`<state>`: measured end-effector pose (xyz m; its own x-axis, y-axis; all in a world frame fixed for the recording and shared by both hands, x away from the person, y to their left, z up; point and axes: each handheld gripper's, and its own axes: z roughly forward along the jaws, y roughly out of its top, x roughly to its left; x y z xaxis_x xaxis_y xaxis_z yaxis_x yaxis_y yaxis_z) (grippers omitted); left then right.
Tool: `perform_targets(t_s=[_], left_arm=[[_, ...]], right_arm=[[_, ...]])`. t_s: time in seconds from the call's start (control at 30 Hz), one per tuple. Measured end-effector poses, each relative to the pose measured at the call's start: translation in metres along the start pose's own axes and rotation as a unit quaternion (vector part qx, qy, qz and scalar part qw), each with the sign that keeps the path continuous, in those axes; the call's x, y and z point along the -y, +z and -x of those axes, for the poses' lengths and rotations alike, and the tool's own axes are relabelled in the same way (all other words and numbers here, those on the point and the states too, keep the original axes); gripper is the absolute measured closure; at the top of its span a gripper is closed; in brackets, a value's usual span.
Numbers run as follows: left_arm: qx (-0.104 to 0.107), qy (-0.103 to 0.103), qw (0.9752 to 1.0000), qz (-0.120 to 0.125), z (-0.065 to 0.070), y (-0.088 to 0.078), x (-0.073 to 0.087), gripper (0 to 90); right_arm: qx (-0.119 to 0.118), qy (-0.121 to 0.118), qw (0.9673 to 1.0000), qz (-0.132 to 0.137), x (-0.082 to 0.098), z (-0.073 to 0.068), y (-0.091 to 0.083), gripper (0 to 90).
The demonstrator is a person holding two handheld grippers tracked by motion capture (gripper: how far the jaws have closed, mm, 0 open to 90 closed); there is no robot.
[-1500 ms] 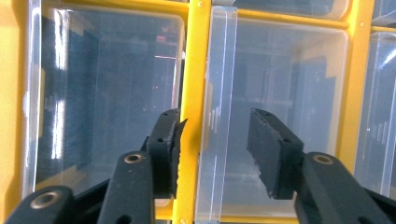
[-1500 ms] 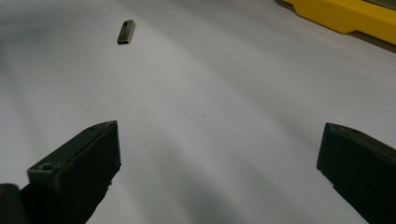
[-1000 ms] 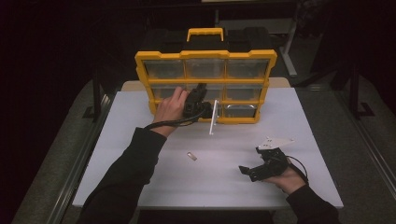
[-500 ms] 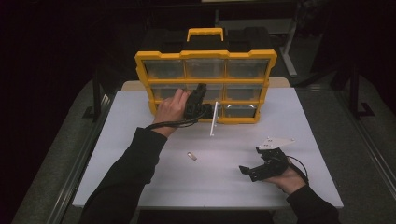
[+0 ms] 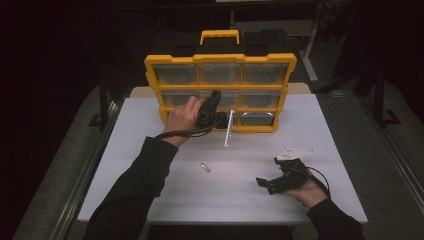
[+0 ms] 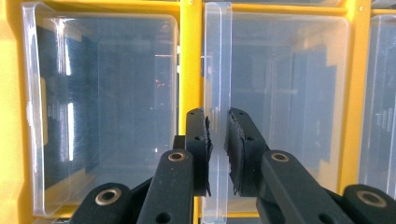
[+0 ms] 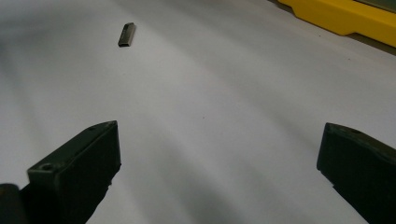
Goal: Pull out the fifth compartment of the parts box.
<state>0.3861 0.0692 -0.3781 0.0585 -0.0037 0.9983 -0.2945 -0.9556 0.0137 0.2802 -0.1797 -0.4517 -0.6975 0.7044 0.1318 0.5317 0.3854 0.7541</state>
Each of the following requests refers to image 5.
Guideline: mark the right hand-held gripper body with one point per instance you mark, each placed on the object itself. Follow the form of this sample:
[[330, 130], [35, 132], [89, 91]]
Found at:
[[289, 176]]

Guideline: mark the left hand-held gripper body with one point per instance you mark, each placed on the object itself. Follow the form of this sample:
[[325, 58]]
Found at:
[[208, 113]]

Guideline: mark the clear plastic drawer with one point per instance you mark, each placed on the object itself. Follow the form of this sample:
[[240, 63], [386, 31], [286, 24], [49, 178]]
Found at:
[[230, 98]]

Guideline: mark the yellow black organizer cabinet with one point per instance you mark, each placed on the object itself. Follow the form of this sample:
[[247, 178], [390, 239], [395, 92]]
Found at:
[[260, 90]]

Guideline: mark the small silver metal piece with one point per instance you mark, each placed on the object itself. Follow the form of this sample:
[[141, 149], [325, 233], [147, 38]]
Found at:
[[205, 167]]

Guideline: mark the person's left hand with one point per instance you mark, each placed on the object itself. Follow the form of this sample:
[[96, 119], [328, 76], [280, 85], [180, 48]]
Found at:
[[183, 118]]

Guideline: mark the person's right hand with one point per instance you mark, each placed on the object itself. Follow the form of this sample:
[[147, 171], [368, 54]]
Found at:
[[308, 194]]

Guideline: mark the grid of clear bins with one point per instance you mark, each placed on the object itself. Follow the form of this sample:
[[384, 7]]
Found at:
[[263, 74]]

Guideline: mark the black metal stand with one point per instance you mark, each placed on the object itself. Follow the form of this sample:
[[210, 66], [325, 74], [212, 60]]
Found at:
[[380, 100], [103, 106]]

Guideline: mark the white metal desk frame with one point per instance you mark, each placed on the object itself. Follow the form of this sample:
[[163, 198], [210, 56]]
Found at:
[[310, 53]]

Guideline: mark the grey metal rail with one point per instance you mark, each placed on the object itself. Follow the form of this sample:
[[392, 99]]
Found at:
[[393, 146], [83, 173]]

